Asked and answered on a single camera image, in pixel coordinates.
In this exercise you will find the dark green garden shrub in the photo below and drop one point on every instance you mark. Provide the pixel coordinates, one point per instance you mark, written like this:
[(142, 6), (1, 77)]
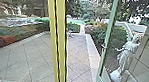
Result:
[(119, 35)]

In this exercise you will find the green framed glass door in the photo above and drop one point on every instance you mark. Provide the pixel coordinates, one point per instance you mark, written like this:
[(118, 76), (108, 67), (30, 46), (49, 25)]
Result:
[(108, 32)]

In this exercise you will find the white garden statue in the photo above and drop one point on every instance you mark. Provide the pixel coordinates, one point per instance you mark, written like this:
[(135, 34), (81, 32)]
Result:
[(124, 57)]

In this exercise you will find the green framed window wall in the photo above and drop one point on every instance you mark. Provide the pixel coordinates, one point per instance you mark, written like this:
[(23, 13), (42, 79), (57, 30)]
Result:
[(57, 33)]

